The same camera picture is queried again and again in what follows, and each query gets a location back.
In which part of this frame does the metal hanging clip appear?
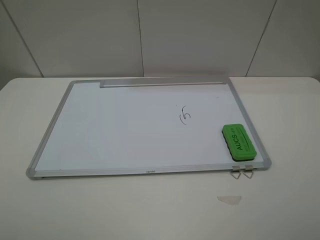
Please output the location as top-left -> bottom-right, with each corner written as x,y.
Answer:
230,166 -> 241,180
242,165 -> 257,179

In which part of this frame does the white aluminium-framed whiteboard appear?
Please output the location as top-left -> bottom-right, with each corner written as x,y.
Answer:
26,75 -> 272,180

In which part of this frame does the left metal hanging clip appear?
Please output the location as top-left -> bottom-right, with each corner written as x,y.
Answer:
230,166 -> 241,180

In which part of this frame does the clear tape piece on table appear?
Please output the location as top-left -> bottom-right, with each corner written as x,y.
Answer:
217,196 -> 242,206

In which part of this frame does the right metal hanging clip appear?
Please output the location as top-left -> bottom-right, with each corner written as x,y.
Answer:
242,165 -> 257,179

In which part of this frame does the green whiteboard eraser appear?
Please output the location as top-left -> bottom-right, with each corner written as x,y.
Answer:
221,123 -> 257,162

